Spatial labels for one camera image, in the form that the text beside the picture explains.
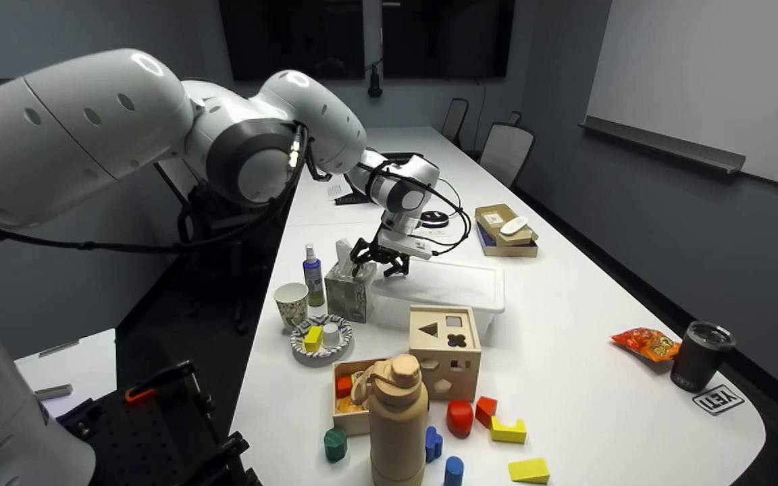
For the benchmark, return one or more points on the grey chair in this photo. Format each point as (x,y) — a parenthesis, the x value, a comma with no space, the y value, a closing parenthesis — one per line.
(507,153)

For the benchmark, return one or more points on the white paper cup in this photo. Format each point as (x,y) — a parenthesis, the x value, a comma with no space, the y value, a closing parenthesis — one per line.
(294,303)

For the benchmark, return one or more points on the red block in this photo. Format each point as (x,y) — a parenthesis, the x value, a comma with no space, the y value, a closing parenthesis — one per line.
(461,418)

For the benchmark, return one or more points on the black wall monitor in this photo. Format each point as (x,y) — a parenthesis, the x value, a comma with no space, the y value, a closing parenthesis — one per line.
(345,40)

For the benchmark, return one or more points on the blue spray bottle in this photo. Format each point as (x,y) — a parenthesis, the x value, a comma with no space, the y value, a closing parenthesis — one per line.
(315,279)

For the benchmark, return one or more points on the tan water bottle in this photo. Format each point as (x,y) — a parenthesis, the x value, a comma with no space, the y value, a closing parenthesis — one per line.
(396,402)

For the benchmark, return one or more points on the black travel mug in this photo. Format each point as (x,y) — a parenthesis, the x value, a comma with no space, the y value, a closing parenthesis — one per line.
(701,355)

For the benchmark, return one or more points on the yellow notched block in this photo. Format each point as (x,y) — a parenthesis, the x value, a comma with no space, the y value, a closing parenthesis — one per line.
(508,433)

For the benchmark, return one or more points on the yellow flat block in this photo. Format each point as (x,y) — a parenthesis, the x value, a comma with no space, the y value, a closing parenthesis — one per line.
(527,471)

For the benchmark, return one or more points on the black clamp orange handles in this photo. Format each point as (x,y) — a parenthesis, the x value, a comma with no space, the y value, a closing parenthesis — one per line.
(160,433)

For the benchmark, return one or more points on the black round speakerphone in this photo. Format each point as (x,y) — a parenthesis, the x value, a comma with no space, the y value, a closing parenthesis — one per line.
(434,221)

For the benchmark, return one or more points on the wooden tray of blocks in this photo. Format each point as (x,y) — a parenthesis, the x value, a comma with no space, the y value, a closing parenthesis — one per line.
(349,414)

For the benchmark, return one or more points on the orange snack bag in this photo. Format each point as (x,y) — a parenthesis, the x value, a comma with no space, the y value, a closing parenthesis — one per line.
(647,344)

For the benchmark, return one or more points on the green cylinder block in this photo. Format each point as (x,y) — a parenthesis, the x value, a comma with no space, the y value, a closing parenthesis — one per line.
(337,444)

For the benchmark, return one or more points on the yellow block on plate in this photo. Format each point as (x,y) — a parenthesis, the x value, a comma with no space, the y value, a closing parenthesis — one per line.
(315,340)

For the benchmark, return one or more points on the patterned paper plate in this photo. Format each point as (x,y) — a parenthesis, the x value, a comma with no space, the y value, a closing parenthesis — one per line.
(333,348)

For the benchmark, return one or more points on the grey tissue box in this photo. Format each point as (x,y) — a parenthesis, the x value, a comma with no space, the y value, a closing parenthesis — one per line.
(349,284)

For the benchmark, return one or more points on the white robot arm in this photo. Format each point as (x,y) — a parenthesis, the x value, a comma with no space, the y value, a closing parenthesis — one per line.
(77,128)

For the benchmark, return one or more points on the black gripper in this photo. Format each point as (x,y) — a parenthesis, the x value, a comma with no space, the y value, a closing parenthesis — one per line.
(389,248)

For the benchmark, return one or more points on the wooden shape sorter cube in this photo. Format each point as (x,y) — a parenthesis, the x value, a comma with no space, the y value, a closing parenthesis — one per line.
(447,348)

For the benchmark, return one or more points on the blue block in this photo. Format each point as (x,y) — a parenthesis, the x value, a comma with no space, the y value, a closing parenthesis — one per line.
(434,444)

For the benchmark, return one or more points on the whiteboard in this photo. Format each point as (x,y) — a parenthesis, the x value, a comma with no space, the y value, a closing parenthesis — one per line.
(699,71)

